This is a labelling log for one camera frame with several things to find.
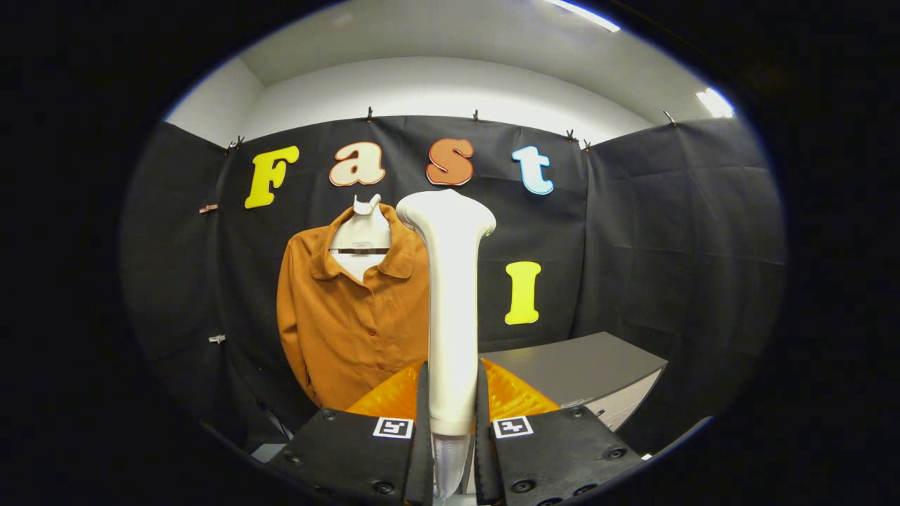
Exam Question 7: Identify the orange button-up shirt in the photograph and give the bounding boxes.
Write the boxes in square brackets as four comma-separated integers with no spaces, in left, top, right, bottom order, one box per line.
[276,204,431,412]

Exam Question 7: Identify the row of black clips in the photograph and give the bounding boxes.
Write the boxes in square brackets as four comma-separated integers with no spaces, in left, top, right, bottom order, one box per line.
[226,105,679,154]

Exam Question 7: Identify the black backdrop cloth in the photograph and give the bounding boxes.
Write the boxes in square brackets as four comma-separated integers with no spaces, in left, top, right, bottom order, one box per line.
[120,115,787,458]

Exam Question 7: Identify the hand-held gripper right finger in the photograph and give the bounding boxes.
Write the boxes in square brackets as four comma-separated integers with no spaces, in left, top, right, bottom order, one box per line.
[473,358,645,506]

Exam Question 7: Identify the short ceiling light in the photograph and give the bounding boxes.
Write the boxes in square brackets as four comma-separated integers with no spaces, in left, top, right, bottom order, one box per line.
[696,87,735,119]

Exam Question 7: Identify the white garment steamer head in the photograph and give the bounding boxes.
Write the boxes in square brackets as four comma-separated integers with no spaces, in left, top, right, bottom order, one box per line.
[395,190,497,436]

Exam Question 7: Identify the white mannequin torso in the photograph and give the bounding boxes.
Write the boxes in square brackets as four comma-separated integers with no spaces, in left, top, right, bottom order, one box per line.
[329,195,392,283]

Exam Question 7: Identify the long ceiling light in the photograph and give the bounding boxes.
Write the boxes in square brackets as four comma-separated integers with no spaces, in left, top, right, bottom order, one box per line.
[545,0,621,33]

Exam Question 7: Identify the grey cabinet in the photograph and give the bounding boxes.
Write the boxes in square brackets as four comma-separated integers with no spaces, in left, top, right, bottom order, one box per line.
[480,332,669,433]

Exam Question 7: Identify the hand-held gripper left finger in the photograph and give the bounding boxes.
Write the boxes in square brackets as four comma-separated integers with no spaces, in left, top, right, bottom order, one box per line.
[264,360,435,506]

